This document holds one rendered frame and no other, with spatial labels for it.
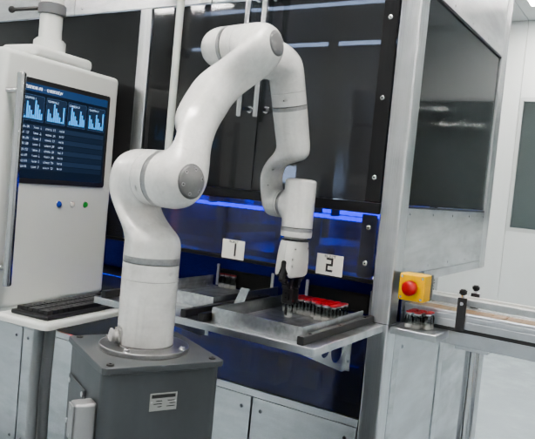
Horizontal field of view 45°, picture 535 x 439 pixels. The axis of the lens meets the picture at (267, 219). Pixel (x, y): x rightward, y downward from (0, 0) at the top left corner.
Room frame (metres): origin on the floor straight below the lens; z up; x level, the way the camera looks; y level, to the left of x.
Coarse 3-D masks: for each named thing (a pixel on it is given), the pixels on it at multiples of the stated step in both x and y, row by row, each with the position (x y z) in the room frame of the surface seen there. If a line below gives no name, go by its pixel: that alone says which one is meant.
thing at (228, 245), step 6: (228, 240) 2.04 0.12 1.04; (234, 240) 2.03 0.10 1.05; (222, 246) 2.06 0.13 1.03; (228, 246) 2.04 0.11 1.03; (240, 246) 2.02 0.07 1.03; (222, 252) 2.06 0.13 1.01; (228, 252) 2.04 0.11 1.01; (240, 252) 2.02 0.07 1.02; (228, 258) 2.04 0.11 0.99; (234, 258) 2.03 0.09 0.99; (240, 258) 2.02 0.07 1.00
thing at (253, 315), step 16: (240, 304) 1.71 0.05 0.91; (256, 304) 1.77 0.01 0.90; (272, 304) 1.84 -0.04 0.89; (224, 320) 1.59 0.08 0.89; (240, 320) 1.56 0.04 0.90; (256, 320) 1.54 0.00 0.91; (272, 320) 1.68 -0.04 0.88; (288, 320) 1.70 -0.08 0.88; (304, 320) 1.72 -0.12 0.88; (336, 320) 1.62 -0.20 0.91; (288, 336) 1.49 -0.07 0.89
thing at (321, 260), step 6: (318, 258) 1.87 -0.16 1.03; (324, 258) 1.86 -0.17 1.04; (336, 258) 1.84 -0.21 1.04; (342, 258) 1.83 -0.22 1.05; (318, 264) 1.87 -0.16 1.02; (324, 264) 1.86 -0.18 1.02; (336, 264) 1.84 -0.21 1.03; (342, 264) 1.83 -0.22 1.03; (318, 270) 1.87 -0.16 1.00; (324, 270) 1.86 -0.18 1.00; (336, 270) 1.84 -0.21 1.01; (336, 276) 1.84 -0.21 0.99
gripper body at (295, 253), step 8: (288, 240) 1.71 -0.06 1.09; (296, 240) 1.70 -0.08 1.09; (304, 240) 1.71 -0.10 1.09; (280, 248) 1.71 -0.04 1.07; (288, 248) 1.69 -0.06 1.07; (296, 248) 1.70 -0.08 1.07; (304, 248) 1.73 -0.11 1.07; (280, 256) 1.70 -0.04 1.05; (288, 256) 1.69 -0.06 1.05; (296, 256) 1.70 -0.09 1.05; (304, 256) 1.74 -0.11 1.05; (280, 264) 1.70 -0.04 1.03; (288, 264) 1.69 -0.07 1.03; (296, 264) 1.71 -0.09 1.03; (304, 264) 1.74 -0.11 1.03; (280, 272) 1.72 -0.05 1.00; (288, 272) 1.69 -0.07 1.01; (296, 272) 1.71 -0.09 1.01; (304, 272) 1.75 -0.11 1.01
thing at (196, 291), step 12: (204, 276) 2.13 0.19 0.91; (180, 288) 2.02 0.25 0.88; (192, 288) 2.04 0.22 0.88; (204, 288) 2.07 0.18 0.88; (216, 288) 2.09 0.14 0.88; (228, 288) 2.11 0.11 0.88; (276, 288) 2.03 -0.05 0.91; (180, 300) 1.81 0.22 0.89; (192, 300) 1.78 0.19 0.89; (204, 300) 1.76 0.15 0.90; (216, 300) 1.76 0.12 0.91; (228, 300) 1.81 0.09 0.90
